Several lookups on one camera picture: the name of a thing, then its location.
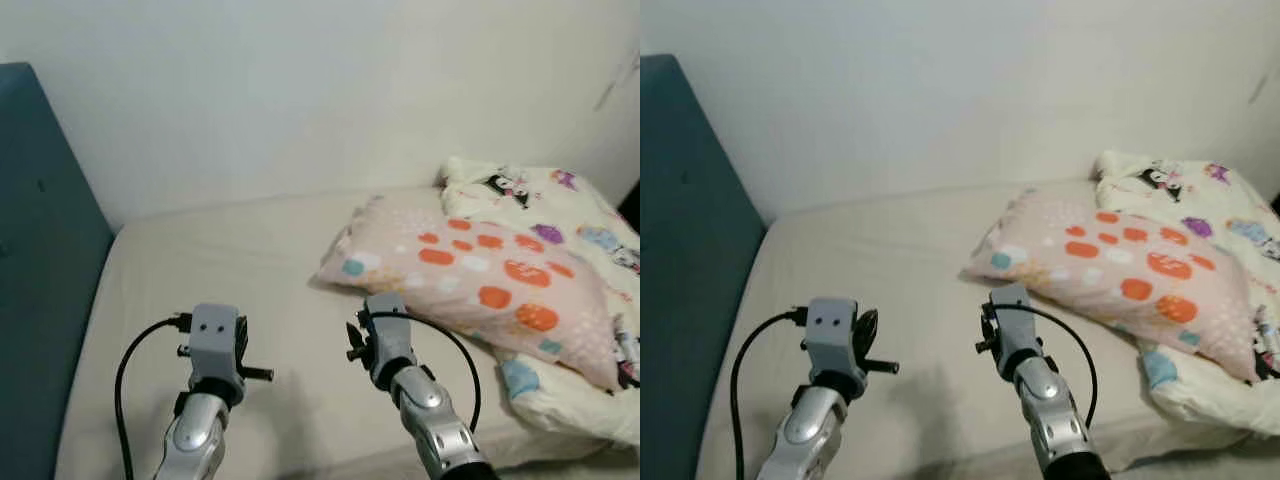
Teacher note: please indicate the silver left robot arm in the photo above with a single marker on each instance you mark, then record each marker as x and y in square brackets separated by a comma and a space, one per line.
[195, 440]
[805, 435]

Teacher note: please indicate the beige mattress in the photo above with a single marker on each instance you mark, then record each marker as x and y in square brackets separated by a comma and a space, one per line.
[880, 270]
[250, 270]

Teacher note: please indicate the dark teal upholstered headboard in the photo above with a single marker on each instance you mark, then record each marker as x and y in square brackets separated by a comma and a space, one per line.
[40, 250]
[690, 250]

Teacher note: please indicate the pink pillow with orange prints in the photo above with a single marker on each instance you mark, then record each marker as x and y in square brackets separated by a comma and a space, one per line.
[1200, 330]
[560, 340]

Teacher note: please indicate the cream cartoon print blanket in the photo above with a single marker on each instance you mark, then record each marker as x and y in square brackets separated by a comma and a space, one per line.
[1200, 400]
[560, 400]

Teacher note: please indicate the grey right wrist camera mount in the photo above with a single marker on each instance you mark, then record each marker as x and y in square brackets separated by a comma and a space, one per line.
[388, 335]
[1012, 325]

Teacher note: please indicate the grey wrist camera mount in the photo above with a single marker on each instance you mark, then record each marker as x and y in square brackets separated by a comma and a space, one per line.
[1012, 325]
[832, 338]
[213, 345]
[388, 335]

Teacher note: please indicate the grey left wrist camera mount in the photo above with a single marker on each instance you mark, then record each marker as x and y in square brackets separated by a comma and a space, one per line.
[832, 338]
[213, 345]

